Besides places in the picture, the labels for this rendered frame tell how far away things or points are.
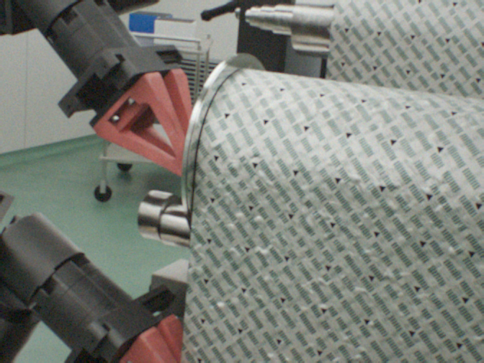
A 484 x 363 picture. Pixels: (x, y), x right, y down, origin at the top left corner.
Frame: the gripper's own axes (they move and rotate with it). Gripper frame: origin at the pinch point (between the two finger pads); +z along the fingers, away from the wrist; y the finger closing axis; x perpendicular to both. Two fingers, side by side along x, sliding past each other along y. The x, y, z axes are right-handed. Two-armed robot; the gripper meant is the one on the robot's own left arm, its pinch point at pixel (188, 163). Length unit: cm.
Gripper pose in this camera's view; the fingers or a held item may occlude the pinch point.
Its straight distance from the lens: 73.9
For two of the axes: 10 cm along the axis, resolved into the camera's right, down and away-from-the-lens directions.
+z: 6.1, 7.7, -1.7
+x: 6.5, -6.1, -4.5
